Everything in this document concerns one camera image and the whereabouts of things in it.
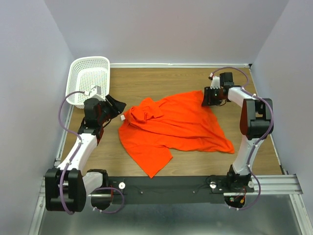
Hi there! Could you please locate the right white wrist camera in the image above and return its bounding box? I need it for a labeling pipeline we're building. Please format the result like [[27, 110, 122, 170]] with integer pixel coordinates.
[[209, 73, 221, 89]]

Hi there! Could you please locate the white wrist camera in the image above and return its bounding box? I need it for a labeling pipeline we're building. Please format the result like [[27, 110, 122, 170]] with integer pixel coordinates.
[[84, 86, 105, 101], [209, 73, 221, 89]]

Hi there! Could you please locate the aluminium frame rail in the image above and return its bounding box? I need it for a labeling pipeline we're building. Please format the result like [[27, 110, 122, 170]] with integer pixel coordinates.
[[38, 174, 304, 197]]

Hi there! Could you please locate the white perforated plastic basket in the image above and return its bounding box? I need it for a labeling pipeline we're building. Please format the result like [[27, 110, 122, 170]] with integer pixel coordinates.
[[66, 56, 110, 109]]

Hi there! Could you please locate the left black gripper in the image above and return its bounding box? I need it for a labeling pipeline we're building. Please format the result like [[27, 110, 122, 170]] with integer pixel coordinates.
[[98, 94, 127, 124]]

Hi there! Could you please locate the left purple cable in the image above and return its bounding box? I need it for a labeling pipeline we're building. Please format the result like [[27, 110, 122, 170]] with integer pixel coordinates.
[[56, 91, 125, 215]]

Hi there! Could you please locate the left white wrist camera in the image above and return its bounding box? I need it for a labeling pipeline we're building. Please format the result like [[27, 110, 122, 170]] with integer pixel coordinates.
[[84, 86, 105, 101]]

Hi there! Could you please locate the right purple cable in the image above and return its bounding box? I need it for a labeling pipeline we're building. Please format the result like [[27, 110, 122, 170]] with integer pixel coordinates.
[[211, 67, 274, 212]]

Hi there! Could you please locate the black mounting base plate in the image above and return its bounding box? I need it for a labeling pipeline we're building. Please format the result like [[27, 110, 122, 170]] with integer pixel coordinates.
[[80, 175, 255, 205]]

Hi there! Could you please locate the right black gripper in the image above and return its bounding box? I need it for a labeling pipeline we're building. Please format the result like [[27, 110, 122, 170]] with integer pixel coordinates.
[[201, 87, 224, 107]]

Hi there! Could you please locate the purple cable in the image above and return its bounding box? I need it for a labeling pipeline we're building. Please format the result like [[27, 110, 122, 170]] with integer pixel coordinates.
[[56, 91, 125, 215], [211, 67, 274, 212]]

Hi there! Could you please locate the orange t-shirt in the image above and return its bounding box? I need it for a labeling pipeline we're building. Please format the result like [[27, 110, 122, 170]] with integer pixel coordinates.
[[118, 91, 235, 178]]

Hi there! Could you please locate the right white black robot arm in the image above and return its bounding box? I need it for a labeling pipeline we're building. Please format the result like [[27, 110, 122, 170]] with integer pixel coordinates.
[[201, 72, 273, 192]]

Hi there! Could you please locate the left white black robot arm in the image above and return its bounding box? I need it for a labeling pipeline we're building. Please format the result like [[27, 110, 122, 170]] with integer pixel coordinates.
[[45, 95, 126, 215]]

